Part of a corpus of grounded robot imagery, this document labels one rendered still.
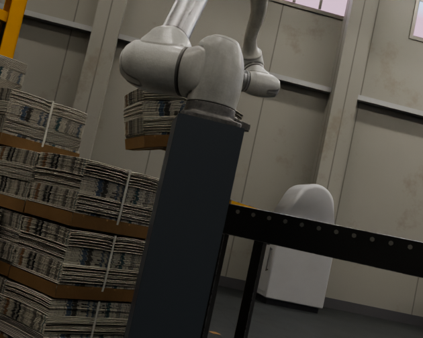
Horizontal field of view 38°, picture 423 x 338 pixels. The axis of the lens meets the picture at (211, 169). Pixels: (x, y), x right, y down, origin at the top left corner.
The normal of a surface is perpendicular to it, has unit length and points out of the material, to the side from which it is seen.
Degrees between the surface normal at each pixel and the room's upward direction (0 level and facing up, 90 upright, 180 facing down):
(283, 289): 90
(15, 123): 90
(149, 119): 90
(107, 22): 90
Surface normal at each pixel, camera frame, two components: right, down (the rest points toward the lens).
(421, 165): 0.15, -0.05
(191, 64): -0.29, -0.20
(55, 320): 0.72, 0.09
